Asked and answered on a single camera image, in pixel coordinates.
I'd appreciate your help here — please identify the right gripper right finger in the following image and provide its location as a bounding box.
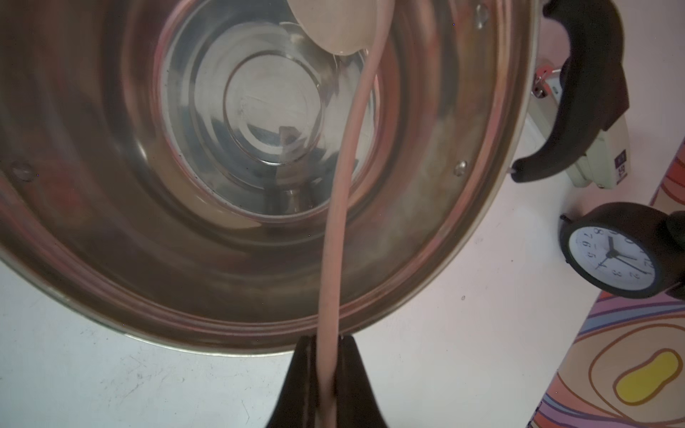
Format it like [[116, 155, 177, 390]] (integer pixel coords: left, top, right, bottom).
[[335, 335, 388, 428]]

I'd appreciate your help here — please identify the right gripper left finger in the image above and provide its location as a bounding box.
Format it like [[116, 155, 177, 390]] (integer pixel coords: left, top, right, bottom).
[[266, 336, 318, 428]]

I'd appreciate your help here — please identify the stainless steel pot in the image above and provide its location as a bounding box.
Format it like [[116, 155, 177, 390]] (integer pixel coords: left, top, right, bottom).
[[1, 1, 624, 355]]

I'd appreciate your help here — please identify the cream plastic ladle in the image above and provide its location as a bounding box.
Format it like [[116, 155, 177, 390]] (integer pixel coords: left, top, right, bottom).
[[288, 1, 395, 427]]

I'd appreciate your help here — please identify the black alarm clock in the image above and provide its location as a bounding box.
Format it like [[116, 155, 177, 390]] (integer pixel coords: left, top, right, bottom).
[[559, 203, 684, 301]]

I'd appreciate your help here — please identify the black white stapler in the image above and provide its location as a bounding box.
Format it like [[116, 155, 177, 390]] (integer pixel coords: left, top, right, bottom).
[[526, 58, 633, 191]]

